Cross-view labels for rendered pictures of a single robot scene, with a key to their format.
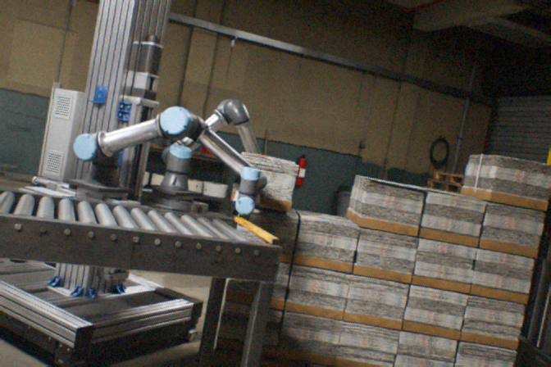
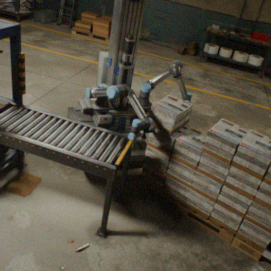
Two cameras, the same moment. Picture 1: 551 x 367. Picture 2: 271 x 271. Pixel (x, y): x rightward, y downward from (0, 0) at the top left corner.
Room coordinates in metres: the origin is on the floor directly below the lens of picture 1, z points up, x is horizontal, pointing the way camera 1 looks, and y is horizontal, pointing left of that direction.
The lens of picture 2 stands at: (0.28, -1.19, 2.31)
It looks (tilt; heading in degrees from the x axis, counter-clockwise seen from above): 31 degrees down; 32
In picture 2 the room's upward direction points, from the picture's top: 11 degrees clockwise
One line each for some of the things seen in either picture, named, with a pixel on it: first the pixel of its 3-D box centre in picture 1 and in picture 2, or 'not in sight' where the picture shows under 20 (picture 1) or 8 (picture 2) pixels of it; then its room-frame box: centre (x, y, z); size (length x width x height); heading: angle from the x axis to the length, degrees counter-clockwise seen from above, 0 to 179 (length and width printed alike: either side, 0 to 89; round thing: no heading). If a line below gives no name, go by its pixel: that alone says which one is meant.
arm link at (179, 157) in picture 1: (179, 158); (145, 90); (2.98, 0.54, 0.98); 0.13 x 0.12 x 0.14; 24
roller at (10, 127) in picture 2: not in sight; (19, 122); (1.69, 1.03, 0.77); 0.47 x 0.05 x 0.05; 22
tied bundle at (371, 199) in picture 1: (383, 205); (226, 140); (2.82, -0.55, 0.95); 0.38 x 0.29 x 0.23; 3
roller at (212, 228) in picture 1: (216, 233); (109, 149); (2.03, 0.19, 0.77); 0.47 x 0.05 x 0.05; 22
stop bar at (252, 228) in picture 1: (255, 229); (124, 151); (2.07, 0.05, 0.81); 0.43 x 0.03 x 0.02; 22
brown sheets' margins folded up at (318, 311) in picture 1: (338, 305); (198, 178); (2.82, -0.42, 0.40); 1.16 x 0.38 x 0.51; 93
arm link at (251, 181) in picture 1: (251, 181); (137, 125); (2.29, 0.11, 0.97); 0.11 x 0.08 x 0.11; 168
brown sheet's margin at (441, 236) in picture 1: (436, 231); (252, 161); (2.84, -0.85, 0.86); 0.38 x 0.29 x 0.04; 3
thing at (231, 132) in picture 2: (389, 182); (229, 130); (2.80, -0.56, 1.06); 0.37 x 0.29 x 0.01; 3
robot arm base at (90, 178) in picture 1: (103, 174); (102, 100); (2.55, 0.79, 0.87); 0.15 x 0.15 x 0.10
